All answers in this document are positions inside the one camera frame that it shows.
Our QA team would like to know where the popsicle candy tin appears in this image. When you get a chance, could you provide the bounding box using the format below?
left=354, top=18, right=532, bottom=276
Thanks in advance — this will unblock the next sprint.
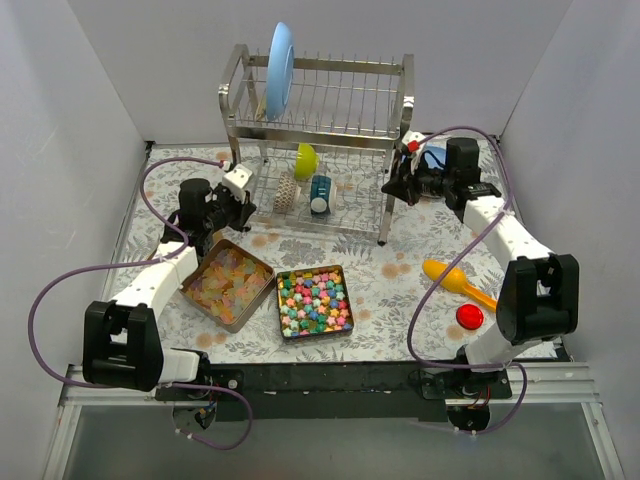
left=180, top=239, right=275, bottom=333

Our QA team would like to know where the steel dish rack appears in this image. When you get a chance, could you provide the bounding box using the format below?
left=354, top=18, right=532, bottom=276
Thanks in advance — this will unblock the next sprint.
left=218, top=44, right=415, bottom=244

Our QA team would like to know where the yellow plastic scoop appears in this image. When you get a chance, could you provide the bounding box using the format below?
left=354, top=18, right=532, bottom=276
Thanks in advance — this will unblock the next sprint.
left=422, top=259, right=497, bottom=313

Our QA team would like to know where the star candy tin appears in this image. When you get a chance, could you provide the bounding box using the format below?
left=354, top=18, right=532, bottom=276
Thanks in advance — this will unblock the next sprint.
left=275, top=265, right=355, bottom=343

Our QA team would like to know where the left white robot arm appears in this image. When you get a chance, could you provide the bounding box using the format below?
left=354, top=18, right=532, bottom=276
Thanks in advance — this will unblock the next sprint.
left=83, top=167, right=256, bottom=400

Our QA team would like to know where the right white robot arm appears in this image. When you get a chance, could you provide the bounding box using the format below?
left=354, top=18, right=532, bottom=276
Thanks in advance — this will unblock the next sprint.
left=382, top=131, right=580, bottom=398

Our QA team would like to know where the small blue plate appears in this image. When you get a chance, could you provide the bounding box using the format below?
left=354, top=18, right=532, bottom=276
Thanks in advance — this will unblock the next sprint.
left=422, top=145, right=446, bottom=169

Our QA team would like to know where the patterned bowl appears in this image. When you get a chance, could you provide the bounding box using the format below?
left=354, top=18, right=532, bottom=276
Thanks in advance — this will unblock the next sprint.
left=273, top=172, right=301, bottom=214

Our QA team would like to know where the yellow-green bowl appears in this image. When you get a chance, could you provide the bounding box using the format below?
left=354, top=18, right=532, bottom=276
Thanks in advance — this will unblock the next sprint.
left=294, top=143, right=319, bottom=181

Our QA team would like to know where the teal white mug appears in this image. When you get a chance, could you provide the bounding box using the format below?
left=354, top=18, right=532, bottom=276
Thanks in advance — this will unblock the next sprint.
left=309, top=175, right=332, bottom=215

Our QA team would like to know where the beige plate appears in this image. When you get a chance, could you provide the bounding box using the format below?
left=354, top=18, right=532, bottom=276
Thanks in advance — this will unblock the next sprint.
left=254, top=97, right=266, bottom=122

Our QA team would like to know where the large blue plate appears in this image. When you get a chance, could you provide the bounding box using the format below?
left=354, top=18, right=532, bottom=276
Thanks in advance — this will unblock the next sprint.
left=265, top=22, right=295, bottom=122

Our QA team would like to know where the red jar lid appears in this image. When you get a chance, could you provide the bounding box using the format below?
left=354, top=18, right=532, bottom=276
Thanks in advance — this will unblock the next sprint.
left=456, top=304, right=484, bottom=331

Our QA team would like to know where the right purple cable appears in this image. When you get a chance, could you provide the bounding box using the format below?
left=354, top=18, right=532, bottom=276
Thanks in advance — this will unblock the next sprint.
left=406, top=125, right=528, bottom=435

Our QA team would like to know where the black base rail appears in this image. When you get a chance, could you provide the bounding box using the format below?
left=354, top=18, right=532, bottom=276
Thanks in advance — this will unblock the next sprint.
left=154, top=362, right=513, bottom=426

